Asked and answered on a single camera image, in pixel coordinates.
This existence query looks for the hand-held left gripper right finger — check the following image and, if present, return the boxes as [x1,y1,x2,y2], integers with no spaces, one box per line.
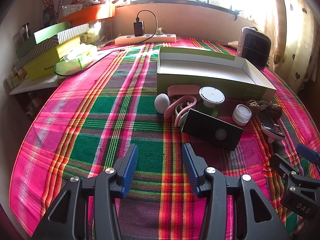
[182,143,292,240]

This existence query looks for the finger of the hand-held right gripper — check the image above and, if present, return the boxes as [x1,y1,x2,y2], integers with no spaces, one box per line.
[296,144,320,164]
[270,154,320,220]

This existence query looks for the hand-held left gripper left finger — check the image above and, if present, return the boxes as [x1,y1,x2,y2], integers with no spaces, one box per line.
[31,144,139,240]

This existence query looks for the white and black massager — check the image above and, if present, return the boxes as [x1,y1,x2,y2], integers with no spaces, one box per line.
[259,110,285,144]

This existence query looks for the black rectangular light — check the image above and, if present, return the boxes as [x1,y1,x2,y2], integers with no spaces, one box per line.
[182,108,244,151]

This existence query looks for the brown walnut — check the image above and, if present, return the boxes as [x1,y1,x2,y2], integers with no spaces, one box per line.
[246,99,260,115]
[266,102,283,118]

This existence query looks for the pink clip hanger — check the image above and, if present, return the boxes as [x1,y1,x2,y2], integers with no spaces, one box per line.
[164,95,198,128]

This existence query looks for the white egg-shaped object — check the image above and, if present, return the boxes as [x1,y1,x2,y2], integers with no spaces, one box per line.
[154,94,170,114]

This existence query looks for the small white jar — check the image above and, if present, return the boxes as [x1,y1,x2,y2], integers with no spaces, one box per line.
[232,104,252,125]

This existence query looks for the white and green round stand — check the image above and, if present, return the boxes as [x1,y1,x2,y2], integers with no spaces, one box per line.
[196,86,225,117]

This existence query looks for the pink oval holder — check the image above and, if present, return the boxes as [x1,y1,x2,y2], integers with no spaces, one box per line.
[167,85,200,98]

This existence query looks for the green cardboard box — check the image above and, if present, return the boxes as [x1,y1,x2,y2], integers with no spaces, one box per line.
[156,47,277,100]

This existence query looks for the plaid tablecloth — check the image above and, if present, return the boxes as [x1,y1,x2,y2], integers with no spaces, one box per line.
[9,36,318,240]

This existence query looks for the heart print curtain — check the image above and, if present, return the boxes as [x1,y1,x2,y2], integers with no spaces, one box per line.
[265,0,320,93]

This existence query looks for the white and black heater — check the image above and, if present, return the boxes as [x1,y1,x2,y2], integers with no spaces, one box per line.
[236,27,272,70]

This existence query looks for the green tissue pack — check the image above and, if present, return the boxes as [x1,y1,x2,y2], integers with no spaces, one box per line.
[55,43,98,77]

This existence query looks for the white shelf board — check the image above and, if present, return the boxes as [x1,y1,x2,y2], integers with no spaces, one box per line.
[9,76,63,95]

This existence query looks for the white power strip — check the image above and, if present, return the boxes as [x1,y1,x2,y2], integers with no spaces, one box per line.
[114,33,177,46]

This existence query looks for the yellow-green box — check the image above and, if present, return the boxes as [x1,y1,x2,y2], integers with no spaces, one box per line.
[24,35,82,81]

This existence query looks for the black charger adapter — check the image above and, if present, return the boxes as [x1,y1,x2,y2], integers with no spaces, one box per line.
[133,17,145,37]

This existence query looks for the green striped box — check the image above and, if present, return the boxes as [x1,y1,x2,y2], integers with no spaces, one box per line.
[57,24,90,44]

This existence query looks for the grey chevron box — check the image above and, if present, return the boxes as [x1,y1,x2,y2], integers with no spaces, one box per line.
[15,36,59,67]

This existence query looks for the green box lid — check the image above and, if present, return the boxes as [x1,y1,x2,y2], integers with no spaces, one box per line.
[34,22,73,45]

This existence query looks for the orange box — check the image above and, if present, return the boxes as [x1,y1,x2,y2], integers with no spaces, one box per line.
[60,4,116,23]

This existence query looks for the dark vase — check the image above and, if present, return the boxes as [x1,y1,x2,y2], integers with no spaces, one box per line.
[43,8,57,27]

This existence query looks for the thin black cable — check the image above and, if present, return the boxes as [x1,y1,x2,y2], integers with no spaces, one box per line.
[54,49,127,80]

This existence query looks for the black charger cable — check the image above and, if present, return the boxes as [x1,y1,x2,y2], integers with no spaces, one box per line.
[137,10,158,43]

